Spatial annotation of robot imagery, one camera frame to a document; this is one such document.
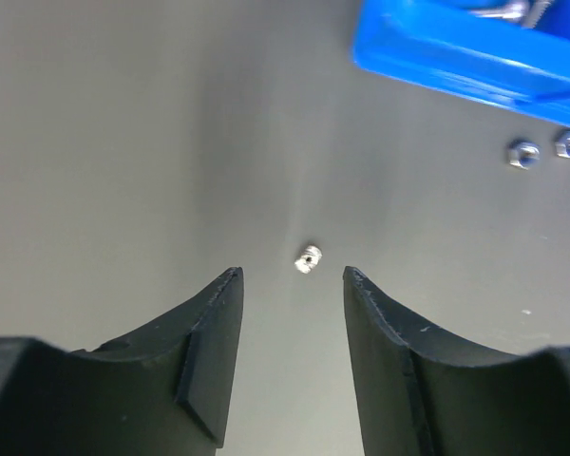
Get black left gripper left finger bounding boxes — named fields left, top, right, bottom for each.
left=0, top=268, right=244, bottom=455

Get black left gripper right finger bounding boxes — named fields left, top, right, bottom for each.
left=343, top=267, right=570, bottom=455

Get long silver screw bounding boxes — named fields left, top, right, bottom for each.
left=468, top=0, right=554, bottom=29

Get blue plastic divided bin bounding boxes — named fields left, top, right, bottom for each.
left=351, top=1, right=570, bottom=127

